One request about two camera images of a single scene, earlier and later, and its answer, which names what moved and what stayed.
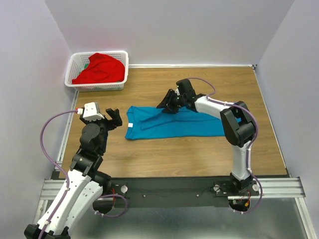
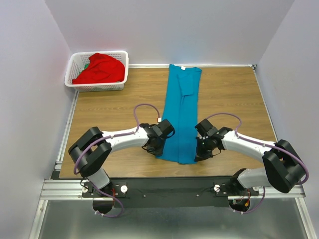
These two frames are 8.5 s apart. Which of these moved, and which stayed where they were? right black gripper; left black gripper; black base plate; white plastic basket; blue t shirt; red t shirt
Moved: left black gripper; blue t shirt; right black gripper
Stayed: black base plate; red t shirt; white plastic basket
